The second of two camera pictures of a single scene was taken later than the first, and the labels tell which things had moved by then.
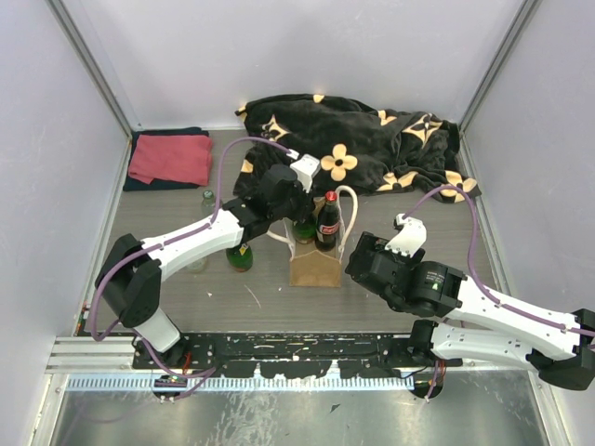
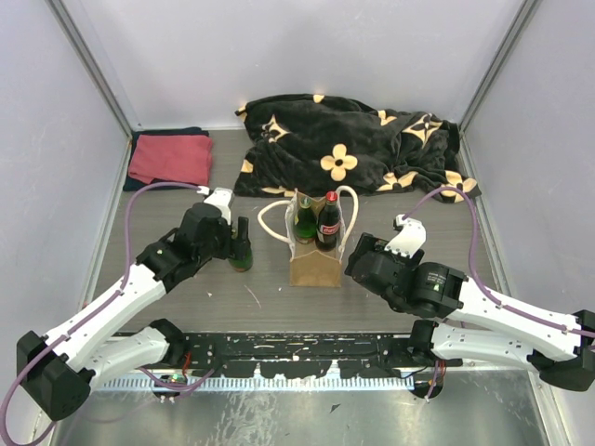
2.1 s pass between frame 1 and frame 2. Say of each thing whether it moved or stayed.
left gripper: moved
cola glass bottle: stayed
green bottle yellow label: stayed
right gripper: stayed
